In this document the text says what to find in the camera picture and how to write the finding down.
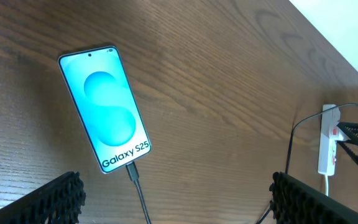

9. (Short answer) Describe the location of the white power strip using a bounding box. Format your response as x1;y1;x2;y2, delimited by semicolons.
318;105;348;176

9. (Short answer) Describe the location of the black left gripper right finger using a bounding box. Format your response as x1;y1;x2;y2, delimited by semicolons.
269;172;358;224

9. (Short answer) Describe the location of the black charging cable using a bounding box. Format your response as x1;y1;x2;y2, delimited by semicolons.
125;161;152;224

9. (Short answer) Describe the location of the blue screen smartphone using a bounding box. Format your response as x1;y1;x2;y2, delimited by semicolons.
58;45;152;174

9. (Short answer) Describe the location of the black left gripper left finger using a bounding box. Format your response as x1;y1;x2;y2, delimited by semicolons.
0;171;86;224

